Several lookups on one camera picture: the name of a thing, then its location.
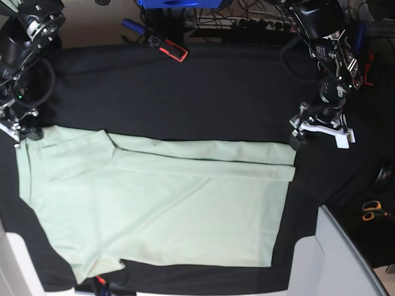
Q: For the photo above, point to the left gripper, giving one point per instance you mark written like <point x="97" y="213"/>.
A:
<point x="322" y="114"/>

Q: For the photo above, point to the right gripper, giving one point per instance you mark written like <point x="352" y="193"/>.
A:
<point x="12" y="112"/>

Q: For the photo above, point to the light green T-shirt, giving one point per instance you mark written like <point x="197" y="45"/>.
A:
<point x="103" y="199"/>

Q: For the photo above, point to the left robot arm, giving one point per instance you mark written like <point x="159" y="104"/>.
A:
<point x="321" y="27"/>

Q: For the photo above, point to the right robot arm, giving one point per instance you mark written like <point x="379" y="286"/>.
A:
<point x="31" y="27"/>

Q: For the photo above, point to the white bin right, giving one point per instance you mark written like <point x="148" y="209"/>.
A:
<point x="328" y="263"/>

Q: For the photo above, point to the white bin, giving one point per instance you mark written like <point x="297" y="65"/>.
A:
<point x="328" y="263"/>
<point x="18" y="275"/>

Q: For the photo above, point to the blue tube right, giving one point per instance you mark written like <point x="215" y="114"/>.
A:
<point x="359" y="38"/>

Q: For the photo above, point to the white power strip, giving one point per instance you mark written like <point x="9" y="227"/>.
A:
<point x="211" y="22"/>

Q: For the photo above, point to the white bin left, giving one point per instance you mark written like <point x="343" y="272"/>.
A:
<point x="18" y="275"/>

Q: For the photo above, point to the orange black tool on table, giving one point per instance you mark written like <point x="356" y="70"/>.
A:
<point x="168" y="47"/>

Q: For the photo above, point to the red blue tool bottom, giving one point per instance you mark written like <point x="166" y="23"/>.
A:
<point x="101" y="287"/>

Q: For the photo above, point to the blue box at top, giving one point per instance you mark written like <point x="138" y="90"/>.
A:
<point x="161" y="4"/>

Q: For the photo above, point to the orange handled scissors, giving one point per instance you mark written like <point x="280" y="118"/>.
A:
<point x="373" y="210"/>

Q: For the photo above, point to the orange black bracket right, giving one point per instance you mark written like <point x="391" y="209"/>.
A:
<point x="368" y="73"/>

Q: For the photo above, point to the blue handle tool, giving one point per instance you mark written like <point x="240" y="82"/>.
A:
<point x="133" y="26"/>

